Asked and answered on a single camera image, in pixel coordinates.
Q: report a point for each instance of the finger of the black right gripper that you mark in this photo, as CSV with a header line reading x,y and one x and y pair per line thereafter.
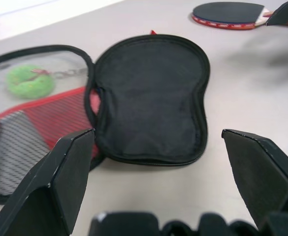
x,y
286,13

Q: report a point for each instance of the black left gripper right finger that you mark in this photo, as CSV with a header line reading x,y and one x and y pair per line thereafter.
x,y
264,177

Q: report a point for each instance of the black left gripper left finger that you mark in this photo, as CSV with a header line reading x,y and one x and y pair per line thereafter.
x,y
42,196

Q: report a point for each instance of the table tennis paddle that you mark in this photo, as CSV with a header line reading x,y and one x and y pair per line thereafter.
x,y
222,12

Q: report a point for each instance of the black red paddle case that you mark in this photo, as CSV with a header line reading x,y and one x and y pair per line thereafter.
x,y
148,98

